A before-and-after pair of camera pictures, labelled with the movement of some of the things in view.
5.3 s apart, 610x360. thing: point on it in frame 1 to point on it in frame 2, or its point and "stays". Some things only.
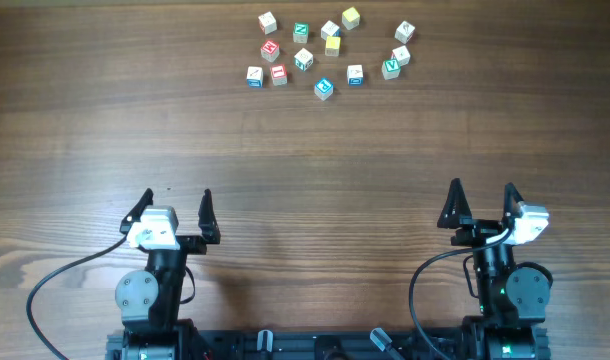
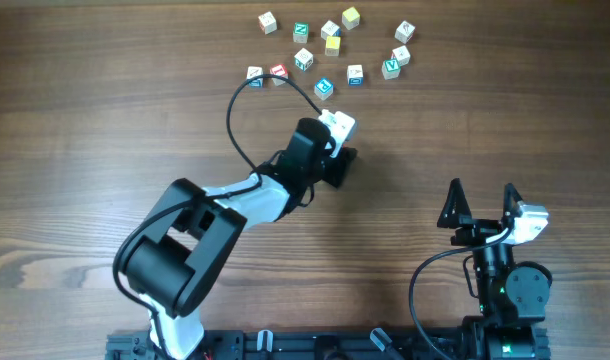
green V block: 390,69 stays
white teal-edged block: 303,59 stays
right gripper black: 448,220 stays
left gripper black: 196,246 to 337,179
